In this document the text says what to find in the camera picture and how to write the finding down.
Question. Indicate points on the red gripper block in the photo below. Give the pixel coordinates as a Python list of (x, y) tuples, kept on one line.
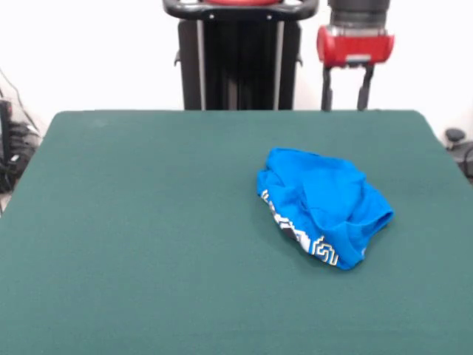
[(354, 46)]

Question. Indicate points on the blue printed t-shirt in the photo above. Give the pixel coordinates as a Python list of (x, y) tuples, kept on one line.
[(325, 196)]

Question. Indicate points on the dark green table cloth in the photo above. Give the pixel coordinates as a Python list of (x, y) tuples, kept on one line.
[(148, 222)]

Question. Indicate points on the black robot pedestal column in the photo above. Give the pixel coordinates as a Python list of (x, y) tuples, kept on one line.
[(240, 74)]

